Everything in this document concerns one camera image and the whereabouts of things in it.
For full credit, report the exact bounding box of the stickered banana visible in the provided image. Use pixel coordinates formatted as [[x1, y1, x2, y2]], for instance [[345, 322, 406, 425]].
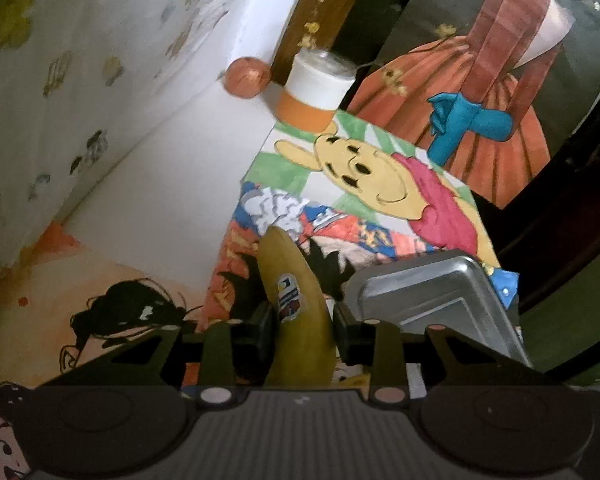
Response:
[[257, 226, 336, 389]]

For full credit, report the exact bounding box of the metal baking tray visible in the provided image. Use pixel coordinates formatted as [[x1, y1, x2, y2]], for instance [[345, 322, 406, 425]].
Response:
[[343, 249, 530, 365]]

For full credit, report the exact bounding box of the colourful anime comic poster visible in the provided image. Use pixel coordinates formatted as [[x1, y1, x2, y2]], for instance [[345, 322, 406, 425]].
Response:
[[182, 181, 522, 396]]

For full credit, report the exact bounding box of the two boys cartoon poster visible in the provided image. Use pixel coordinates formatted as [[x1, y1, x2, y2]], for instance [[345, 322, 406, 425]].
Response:
[[0, 223, 201, 479]]

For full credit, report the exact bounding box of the winnie the pooh drawing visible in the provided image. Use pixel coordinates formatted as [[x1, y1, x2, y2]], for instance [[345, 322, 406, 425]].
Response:
[[245, 112, 500, 266]]

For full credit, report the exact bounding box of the white cartoon-print cloth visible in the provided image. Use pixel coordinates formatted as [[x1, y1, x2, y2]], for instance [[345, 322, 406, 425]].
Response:
[[0, 0, 272, 311]]

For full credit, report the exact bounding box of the dried yellow flower sprig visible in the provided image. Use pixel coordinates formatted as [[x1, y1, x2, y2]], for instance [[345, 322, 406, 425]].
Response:
[[296, 0, 458, 99]]

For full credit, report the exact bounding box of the white orange jar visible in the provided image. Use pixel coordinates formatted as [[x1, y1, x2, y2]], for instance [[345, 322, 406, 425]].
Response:
[[275, 48, 358, 133]]

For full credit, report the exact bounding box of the girl orange dress poster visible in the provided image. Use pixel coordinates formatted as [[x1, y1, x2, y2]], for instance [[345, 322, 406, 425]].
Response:
[[349, 0, 600, 208]]

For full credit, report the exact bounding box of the brown wooden door frame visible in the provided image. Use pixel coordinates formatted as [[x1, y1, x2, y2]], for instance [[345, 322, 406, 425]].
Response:
[[272, 0, 355, 84]]

